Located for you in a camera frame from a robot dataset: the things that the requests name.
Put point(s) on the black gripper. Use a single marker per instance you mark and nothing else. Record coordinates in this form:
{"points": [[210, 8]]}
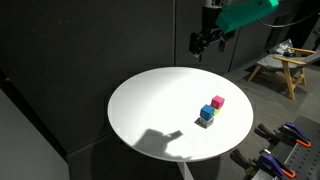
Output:
{"points": [[210, 32]]}

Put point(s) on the pink block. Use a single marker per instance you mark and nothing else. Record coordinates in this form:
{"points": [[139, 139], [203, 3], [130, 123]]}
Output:
{"points": [[217, 102]]}

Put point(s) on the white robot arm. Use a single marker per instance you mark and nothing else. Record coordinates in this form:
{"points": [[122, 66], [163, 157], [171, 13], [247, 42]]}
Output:
{"points": [[212, 3]]}

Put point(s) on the yellow-green block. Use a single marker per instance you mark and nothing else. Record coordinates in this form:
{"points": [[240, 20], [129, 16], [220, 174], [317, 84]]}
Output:
{"points": [[217, 111]]}

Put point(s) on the blue block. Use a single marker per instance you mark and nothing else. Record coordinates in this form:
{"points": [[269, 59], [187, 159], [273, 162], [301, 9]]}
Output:
{"points": [[207, 112]]}

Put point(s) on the grey block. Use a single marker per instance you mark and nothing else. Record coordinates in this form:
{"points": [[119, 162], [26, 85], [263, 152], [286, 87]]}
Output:
{"points": [[206, 123]]}

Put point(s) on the plastic bag on chair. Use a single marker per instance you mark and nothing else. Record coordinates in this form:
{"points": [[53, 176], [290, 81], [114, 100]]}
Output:
{"points": [[283, 49]]}

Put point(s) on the white round table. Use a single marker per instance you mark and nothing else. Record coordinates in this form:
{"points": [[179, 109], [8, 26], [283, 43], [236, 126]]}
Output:
{"points": [[157, 113]]}

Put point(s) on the wooden armchair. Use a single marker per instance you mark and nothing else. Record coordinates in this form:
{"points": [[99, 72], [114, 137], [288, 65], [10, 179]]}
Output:
{"points": [[288, 69]]}

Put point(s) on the purple orange clamp upper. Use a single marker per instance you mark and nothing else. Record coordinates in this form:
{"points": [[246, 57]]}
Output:
{"points": [[288, 133]]}

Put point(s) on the purple orange clamp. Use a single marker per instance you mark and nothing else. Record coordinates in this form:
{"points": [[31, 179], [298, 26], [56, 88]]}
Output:
{"points": [[267, 165], [288, 133]]}

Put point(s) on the purple orange clamp lower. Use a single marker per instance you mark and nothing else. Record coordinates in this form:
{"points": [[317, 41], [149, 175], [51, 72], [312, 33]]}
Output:
{"points": [[267, 165]]}

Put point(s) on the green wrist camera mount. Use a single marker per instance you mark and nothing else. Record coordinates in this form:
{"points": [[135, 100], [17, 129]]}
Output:
{"points": [[242, 13]]}

